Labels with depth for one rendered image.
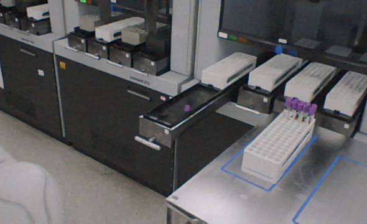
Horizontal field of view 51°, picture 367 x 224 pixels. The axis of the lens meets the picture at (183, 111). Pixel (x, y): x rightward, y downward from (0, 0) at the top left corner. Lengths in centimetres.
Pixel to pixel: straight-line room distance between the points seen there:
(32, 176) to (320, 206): 65
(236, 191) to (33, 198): 48
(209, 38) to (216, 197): 87
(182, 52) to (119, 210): 90
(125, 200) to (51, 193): 140
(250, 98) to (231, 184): 60
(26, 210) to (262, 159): 57
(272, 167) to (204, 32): 82
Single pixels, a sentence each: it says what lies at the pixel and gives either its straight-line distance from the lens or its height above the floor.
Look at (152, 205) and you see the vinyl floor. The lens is 215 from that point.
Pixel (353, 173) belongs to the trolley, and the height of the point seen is 82.
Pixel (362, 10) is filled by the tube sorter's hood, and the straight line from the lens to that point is 141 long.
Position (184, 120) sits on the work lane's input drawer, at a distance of 129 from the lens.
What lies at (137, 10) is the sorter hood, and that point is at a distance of 185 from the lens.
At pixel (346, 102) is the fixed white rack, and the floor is 86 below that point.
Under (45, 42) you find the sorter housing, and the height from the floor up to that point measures 72.
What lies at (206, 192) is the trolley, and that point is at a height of 82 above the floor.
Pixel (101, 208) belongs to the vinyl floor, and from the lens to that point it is 215.
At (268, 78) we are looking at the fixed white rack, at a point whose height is 86.
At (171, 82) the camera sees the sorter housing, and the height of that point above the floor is 73.
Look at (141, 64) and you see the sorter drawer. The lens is 182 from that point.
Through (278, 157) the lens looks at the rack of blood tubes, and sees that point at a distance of 105.
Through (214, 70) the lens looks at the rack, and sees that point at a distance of 155.
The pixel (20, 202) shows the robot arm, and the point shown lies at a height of 95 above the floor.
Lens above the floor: 145
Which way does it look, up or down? 29 degrees down
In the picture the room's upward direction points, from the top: 3 degrees clockwise
